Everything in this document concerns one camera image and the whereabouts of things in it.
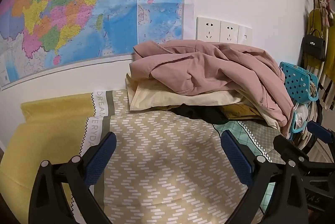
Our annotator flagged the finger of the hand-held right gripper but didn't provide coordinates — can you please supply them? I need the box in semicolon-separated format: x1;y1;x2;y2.
273;134;311;165
307;121;335;146

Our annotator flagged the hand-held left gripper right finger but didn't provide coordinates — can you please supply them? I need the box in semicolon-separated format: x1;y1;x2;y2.
221;130;308;224

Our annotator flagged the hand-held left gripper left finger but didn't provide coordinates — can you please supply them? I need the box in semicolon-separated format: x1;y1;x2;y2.
28;132;117;224

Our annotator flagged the pink jacket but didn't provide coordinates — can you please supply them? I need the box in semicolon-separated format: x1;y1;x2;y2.
130;40;295;127

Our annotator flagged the blue perforated plastic basket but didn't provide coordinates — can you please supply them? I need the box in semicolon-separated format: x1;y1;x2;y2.
290;108;315;134
278;61;319;104

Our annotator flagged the mustard yellow garment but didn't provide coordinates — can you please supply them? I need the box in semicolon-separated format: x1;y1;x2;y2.
220;103;265;120

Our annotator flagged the black garment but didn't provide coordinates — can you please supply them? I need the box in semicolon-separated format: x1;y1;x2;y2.
169;104;230;125

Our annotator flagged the patterned bed sheet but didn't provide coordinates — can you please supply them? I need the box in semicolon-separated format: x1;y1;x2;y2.
0;89;288;224

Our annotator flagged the cream garment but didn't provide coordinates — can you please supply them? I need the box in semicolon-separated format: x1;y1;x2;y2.
126;73;282;131

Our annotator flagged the black handbag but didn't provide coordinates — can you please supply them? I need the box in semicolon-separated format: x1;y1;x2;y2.
300;29;327;61

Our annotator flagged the yellow hanging garment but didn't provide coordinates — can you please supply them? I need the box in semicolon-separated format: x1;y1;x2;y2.
304;7;335;110

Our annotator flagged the plush doll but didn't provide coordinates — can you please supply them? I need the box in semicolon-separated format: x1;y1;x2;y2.
317;0;335;27

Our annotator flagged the white wall switch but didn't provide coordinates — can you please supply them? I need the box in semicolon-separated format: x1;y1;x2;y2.
237;25;253;44

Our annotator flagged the white wall socket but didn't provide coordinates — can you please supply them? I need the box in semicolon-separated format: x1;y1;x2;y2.
219;20;240;43
196;16;222;41

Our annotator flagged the colourful wall map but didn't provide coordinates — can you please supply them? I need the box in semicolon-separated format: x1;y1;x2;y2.
0;0;196;91

